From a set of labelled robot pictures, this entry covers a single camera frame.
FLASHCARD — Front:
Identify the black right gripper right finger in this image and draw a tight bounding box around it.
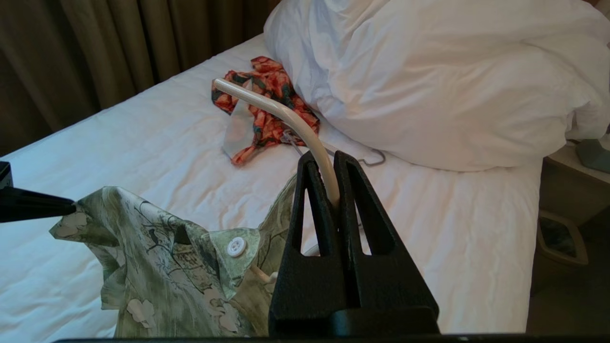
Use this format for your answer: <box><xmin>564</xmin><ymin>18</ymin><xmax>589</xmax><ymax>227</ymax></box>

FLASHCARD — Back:
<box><xmin>334</xmin><ymin>151</ymin><xmax>439</xmax><ymax>308</ymax></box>

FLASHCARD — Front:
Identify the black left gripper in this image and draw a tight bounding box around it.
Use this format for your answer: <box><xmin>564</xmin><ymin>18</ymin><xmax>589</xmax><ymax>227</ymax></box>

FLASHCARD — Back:
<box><xmin>0</xmin><ymin>162</ymin><xmax>77</xmax><ymax>223</ymax></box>

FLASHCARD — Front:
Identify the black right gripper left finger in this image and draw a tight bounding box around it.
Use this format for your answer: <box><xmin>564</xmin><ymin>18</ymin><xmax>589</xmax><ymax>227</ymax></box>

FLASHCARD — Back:
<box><xmin>269</xmin><ymin>151</ymin><xmax>356</xmax><ymax>310</ymax></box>

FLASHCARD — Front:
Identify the green leaf print shirt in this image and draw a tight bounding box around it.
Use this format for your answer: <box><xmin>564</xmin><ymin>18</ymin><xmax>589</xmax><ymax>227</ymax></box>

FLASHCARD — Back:
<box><xmin>49</xmin><ymin>174</ymin><xmax>298</xmax><ymax>339</ymax></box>

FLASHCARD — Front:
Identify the cream wire hanger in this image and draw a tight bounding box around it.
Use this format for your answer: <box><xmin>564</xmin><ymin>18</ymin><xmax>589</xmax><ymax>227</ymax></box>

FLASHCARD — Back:
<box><xmin>213</xmin><ymin>78</ymin><xmax>341</xmax><ymax>282</ymax></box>

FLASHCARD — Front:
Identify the brown curtain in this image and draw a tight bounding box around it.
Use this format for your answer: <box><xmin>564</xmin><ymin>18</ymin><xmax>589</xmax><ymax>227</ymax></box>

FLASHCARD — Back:
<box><xmin>0</xmin><ymin>0</ymin><xmax>282</xmax><ymax>158</ymax></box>

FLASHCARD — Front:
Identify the brown rimmed floor tray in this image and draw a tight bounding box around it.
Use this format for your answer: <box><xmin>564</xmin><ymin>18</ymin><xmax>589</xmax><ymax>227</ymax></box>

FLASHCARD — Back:
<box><xmin>536</xmin><ymin>210</ymin><xmax>589</xmax><ymax>266</ymax></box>

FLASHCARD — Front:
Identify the orange floral garment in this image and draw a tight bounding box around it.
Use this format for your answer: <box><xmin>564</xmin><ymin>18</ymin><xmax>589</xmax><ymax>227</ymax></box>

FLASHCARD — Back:
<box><xmin>211</xmin><ymin>56</ymin><xmax>321</xmax><ymax>166</ymax></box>

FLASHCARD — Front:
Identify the wooden nightstand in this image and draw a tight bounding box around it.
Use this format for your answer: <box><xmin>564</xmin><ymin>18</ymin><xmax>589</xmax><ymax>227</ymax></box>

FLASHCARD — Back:
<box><xmin>539</xmin><ymin>143</ymin><xmax>610</xmax><ymax>229</ymax></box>

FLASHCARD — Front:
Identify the large white pillow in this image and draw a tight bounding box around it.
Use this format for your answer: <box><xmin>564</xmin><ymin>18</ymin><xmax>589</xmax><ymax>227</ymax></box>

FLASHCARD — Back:
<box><xmin>264</xmin><ymin>0</ymin><xmax>610</xmax><ymax>172</ymax></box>

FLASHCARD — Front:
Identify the grey tissue box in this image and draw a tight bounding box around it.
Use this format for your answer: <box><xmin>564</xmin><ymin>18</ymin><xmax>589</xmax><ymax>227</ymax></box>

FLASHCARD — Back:
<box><xmin>574</xmin><ymin>136</ymin><xmax>610</xmax><ymax>174</ymax></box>

